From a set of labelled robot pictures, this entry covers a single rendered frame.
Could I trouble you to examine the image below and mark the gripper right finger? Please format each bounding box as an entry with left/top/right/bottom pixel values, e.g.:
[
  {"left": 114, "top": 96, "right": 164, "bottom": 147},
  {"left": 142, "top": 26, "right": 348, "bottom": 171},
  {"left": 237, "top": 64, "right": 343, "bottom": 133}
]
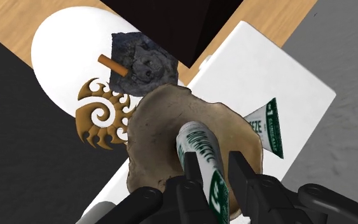
[{"left": 228, "top": 151, "right": 358, "bottom": 224}]

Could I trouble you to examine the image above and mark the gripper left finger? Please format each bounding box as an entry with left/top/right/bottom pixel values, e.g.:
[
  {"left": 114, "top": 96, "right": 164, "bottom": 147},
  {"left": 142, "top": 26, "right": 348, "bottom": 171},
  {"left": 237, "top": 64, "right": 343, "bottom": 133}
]
[{"left": 94, "top": 151, "right": 217, "bottom": 224}]

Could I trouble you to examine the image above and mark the white green tube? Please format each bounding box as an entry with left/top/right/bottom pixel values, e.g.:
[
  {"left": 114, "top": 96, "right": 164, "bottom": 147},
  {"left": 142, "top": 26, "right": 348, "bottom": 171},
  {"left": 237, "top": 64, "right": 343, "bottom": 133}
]
[
  {"left": 175, "top": 120, "right": 231, "bottom": 224},
  {"left": 243, "top": 97, "right": 285, "bottom": 160}
]

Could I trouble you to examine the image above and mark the brown shallow bowl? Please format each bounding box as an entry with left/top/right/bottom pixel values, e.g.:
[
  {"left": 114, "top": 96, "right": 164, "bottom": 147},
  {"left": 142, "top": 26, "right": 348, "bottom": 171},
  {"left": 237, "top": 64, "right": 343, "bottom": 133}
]
[{"left": 125, "top": 83, "right": 264, "bottom": 221}]

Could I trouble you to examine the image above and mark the golden spiral ornament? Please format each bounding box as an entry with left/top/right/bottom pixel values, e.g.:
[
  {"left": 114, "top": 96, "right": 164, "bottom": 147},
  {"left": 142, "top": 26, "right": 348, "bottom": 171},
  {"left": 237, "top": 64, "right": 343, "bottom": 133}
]
[{"left": 74, "top": 77, "right": 137, "bottom": 151}]

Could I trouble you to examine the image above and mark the dark grey stone figure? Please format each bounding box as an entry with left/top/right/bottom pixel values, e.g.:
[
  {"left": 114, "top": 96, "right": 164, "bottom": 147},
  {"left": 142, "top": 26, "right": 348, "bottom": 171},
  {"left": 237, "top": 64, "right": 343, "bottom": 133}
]
[{"left": 108, "top": 32, "right": 180, "bottom": 97}]

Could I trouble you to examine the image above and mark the orange cylinder stick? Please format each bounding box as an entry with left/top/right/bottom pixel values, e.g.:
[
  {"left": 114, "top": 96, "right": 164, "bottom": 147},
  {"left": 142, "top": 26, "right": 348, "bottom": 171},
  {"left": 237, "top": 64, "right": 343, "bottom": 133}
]
[{"left": 97, "top": 54, "right": 130, "bottom": 78}]

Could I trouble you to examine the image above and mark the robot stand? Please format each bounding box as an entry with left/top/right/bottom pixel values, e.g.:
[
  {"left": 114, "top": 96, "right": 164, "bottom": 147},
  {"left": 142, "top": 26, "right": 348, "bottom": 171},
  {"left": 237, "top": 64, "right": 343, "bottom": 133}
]
[{"left": 99, "top": 0, "right": 245, "bottom": 69}]

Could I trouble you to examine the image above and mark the white toilet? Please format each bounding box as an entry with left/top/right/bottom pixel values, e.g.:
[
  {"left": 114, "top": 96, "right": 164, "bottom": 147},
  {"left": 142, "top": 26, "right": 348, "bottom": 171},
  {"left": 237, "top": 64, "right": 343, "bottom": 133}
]
[{"left": 31, "top": 6, "right": 337, "bottom": 224}]

